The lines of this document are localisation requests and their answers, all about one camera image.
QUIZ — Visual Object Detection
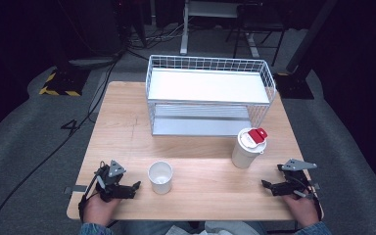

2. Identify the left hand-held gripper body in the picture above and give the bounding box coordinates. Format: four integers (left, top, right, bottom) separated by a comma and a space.
94, 159, 127, 202

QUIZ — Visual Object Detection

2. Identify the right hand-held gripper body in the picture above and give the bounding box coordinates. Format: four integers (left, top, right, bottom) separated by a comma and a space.
276, 159, 318, 199

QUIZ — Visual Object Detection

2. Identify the white paper cup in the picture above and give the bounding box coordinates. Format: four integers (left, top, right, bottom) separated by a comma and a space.
147, 161, 174, 196

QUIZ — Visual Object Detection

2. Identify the white cup with red lid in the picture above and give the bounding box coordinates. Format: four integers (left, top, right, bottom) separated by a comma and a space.
231, 127, 268, 169

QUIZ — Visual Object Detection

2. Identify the white wire shelf rack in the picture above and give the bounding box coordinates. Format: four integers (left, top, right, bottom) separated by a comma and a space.
145, 54, 277, 137

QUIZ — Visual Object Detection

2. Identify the person's right hand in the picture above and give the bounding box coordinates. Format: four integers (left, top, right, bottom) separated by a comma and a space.
282, 195, 320, 228

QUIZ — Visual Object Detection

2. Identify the person's left hand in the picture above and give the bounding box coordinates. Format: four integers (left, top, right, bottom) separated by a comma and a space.
82, 195, 121, 226

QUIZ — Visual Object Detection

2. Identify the black stand with base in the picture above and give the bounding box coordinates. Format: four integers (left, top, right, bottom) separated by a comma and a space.
273, 0, 339, 100

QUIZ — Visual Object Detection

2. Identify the black yellow striped stand base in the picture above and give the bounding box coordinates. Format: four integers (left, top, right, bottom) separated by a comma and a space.
38, 68, 91, 97

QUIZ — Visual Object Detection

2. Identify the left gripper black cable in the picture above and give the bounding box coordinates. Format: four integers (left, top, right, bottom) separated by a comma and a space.
77, 169, 103, 223

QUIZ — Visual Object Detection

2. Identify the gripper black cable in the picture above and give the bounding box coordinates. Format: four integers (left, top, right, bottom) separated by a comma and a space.
77, 169, 103, 223
306, 182, 325, 221

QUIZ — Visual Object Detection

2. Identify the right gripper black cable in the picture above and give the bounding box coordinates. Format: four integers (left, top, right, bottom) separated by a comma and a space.
306, 182, 325, 221

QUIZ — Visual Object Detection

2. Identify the long black floor cable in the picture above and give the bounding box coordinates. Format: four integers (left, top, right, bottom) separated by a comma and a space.
0, 55, 121, 235

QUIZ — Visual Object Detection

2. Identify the floor cable bundle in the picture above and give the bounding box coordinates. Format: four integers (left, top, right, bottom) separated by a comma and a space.
126, 23, 184, 50

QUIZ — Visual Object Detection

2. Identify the black metal chair frame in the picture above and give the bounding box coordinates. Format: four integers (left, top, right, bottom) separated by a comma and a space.
226, 3, 288, 67

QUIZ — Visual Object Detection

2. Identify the white desk frame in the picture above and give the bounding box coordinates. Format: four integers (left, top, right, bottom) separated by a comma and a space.
179, 0, 260, 59

